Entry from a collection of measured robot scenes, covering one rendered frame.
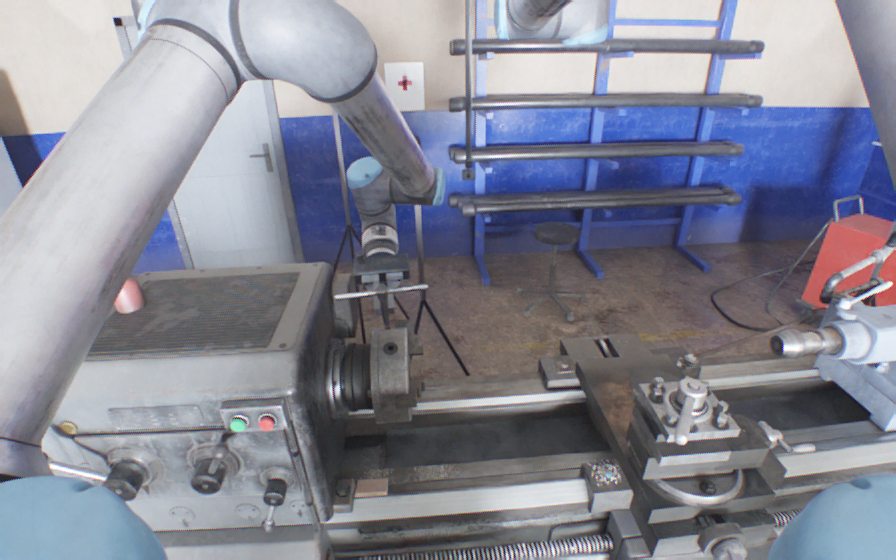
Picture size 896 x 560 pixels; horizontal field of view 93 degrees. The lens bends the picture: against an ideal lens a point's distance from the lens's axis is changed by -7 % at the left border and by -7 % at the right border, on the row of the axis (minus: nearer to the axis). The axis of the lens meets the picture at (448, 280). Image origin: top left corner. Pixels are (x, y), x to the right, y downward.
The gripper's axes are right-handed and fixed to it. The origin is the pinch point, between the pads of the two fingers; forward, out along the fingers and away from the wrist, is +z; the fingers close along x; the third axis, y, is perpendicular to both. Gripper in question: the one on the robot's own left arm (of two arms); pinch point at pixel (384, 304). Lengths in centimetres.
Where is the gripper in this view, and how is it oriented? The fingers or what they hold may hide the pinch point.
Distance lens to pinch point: 104.2
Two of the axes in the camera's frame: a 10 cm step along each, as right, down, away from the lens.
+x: 9.9, -1.0, 1.0
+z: 1.4, 7.6, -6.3
